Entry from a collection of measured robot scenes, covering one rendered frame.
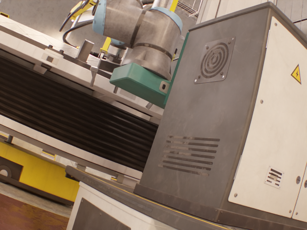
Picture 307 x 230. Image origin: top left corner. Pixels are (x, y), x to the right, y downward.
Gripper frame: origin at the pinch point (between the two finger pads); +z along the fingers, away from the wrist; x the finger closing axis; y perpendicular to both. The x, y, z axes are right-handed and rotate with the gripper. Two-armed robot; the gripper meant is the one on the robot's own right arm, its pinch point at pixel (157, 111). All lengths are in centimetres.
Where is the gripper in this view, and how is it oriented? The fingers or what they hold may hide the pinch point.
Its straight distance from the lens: 190.0
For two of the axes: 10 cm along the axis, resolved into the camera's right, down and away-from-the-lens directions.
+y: 4.2, 4.0, -8.1
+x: 6.6, 4.8, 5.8
